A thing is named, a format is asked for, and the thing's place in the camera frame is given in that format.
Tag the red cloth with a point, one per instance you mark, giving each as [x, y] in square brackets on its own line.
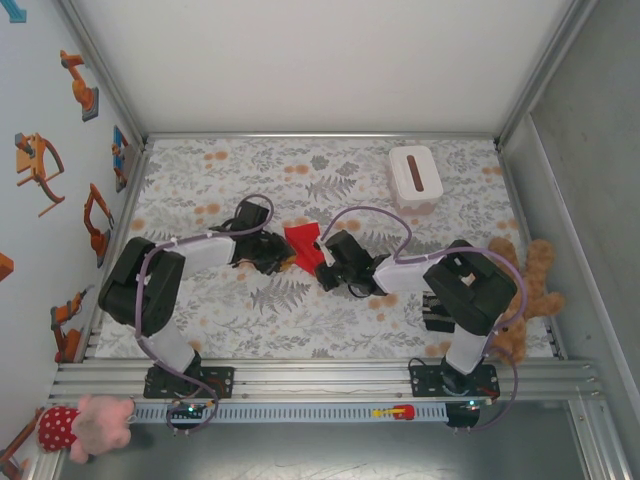
[305, 245]

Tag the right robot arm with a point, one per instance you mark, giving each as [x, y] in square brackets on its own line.
[470, 290]

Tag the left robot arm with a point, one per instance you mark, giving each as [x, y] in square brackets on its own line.
[140, 290]

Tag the floral table cloth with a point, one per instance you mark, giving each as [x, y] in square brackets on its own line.
[250, 325]

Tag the black white striped cloth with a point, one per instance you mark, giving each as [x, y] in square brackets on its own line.
[437, 315]

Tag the white tissue box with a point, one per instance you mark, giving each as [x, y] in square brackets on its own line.
[415, 175]

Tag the red yellow toy tool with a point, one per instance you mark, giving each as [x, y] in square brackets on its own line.
[397, 412]

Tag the small circuit board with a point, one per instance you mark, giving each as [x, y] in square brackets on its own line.
[190, 410]
[472, 405]

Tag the brown teddy bear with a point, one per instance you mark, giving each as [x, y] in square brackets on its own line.
[542, 260]

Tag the pink plush pig toy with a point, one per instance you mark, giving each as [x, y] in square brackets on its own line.
[100, 425]

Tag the orange grey gripper sticker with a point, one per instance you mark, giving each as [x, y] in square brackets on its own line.
[35, 165]

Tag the wide aluminium frame rail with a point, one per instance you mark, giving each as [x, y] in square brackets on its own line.
[320, 380]

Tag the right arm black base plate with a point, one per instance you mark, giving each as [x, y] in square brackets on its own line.
[420, 382]

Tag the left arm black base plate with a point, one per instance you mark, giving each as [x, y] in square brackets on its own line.
[225, 382]

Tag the blue orange wall sticker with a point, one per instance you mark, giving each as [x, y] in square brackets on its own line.
[120, 155]

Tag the aluminium frame post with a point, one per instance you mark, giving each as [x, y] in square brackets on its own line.
[547, 75]
[105, 75]

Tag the orange block wall sticker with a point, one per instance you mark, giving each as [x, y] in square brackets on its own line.
[5, 267]

